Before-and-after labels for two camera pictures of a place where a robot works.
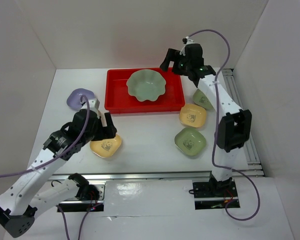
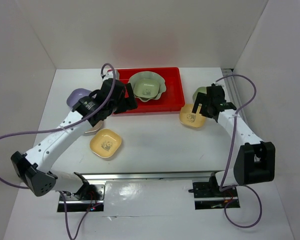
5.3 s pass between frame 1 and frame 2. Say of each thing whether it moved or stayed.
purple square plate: stayed
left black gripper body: moved
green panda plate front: moved
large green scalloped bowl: stayed
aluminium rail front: stayed
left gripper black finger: moved
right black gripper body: moved
